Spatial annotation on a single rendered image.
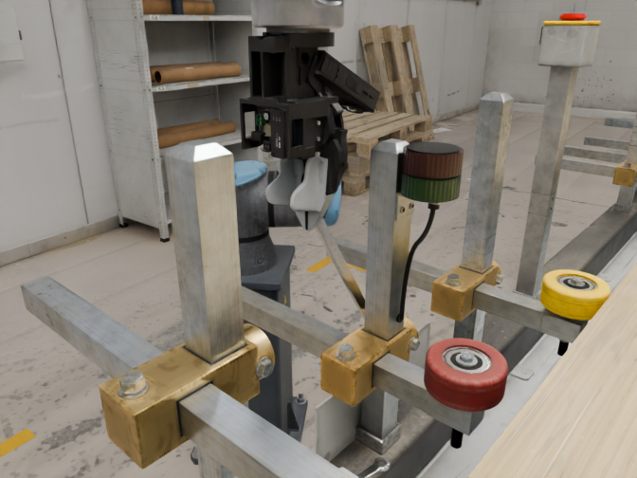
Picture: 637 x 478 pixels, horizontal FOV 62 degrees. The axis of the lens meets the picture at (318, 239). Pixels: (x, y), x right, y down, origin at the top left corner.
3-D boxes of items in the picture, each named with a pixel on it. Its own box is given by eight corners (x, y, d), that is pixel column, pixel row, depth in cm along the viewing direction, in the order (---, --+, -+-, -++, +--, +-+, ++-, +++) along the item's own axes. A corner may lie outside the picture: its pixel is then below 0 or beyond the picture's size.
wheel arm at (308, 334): (203, 304, 81) (201, 279, 79) (221, 296, 83) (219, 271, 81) (467, 443, 54) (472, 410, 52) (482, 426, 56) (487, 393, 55)
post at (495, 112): (447, 382, 91) (480, 92, 73) (457, 373, 93) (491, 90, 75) (466, 391, 89) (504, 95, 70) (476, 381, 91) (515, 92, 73)
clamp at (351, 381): (319, 389, 62) (319, 353, 60) (385, 340, 72) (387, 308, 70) (357, 411, 59) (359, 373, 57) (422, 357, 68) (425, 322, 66)
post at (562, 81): (510, 301, 107) (546, 65, 90) (519, 292, 110) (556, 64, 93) (533, 308, 104) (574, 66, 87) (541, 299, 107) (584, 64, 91)
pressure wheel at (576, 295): (549, 374, 69) (564, 295, 65) (520, 340, 76) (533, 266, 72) (607, 369, 70) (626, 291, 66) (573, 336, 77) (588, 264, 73)
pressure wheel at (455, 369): (404, 447, 57) (410, 357, 53) (441, 409, 63) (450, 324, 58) (473, 487, 52) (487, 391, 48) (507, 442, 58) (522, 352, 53)
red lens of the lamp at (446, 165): (390, 171, 54) (391, 149, 53) (421, 159, 58) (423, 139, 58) (443, 181, 50) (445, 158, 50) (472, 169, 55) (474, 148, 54)
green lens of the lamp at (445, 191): (389, 193, 55) (390, 174, 54) (419, 182, 59) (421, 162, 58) (441, 206, 51) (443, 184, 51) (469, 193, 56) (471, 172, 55)
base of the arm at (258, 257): (199, 274, 141) (196, 239, 137) (219, 246, 158) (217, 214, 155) (270, 277, 139) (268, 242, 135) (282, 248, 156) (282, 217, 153)
